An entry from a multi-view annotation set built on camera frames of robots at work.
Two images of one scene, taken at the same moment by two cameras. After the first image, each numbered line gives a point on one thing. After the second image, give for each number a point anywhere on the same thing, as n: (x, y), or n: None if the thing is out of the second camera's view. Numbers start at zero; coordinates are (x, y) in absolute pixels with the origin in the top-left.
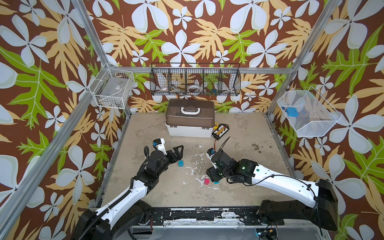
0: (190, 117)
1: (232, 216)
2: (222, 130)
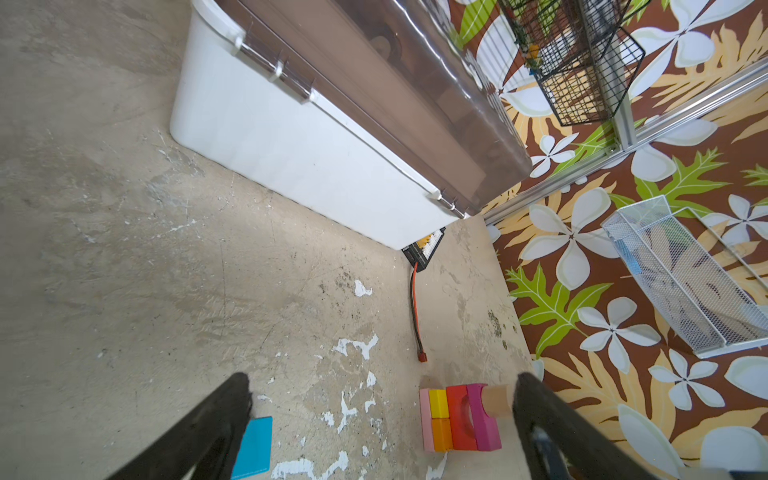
0: (375, 113)
1: None
2: (420, 252)
